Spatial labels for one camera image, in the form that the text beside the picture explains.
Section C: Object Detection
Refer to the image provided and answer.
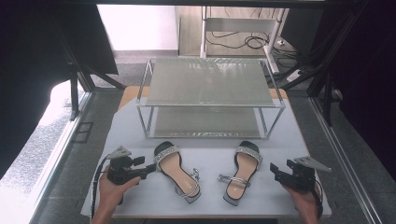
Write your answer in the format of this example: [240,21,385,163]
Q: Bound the black rhinestone strap sandal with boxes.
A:
[217,140,264,207]
[153,140,203,205]

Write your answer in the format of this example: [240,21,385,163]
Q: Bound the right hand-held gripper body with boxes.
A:
[275,156,332,194]

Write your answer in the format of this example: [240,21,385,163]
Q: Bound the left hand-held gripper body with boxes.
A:
[106,146,148,187]

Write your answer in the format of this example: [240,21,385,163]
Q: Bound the white table sheet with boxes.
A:
[80,96,332,218]

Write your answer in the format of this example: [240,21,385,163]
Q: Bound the black curtain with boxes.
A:
[0,0,120,180]
[311,0,396,175]

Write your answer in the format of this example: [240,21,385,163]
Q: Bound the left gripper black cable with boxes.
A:
[90,154,110,221]

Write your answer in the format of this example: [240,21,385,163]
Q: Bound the person's right hand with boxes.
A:
[281,182,322,218]

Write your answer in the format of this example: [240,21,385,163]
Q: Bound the dark floor outlet cover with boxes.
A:
[72,121,94,145]

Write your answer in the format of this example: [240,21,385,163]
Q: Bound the two-tier metal shoe rack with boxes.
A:
[135,56,287,140]

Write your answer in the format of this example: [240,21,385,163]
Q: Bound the black metal frame strut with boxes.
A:
[57,29,127,123]

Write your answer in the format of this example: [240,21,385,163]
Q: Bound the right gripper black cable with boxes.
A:
[311,178,325,219]

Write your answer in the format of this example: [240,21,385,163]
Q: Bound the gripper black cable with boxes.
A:
[90,154,110,221]
[311,178,325,219]

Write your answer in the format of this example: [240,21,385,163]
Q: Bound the white metal stand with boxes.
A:
[199,6,287,75]

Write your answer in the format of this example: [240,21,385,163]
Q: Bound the black floor cables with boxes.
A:
[206,7,302,61]

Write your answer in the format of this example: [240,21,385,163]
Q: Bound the person's left hand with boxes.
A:
[92,165,142,219]

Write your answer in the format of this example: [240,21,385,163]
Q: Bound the white power strip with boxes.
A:
[285,69,304,84]

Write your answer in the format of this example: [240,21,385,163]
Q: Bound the aluminium floor rail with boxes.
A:
[308,95,383,224]

